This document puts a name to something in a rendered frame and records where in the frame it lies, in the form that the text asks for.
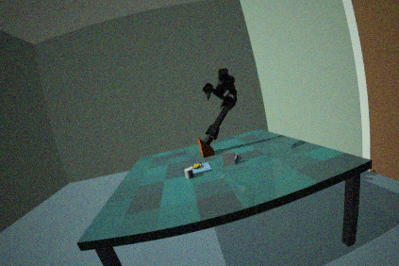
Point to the yellow round plate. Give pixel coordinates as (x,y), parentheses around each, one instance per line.
(196,166)

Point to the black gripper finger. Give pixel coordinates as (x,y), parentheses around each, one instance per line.
(225,102)
(208,92)

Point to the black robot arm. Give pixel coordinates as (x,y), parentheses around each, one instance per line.
(226,82)

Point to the grey dish rack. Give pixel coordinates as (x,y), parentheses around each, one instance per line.
(229,158)

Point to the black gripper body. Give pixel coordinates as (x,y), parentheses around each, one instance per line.
(218,92)

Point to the light blue flat mat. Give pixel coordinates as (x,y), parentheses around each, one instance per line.
(203,168)

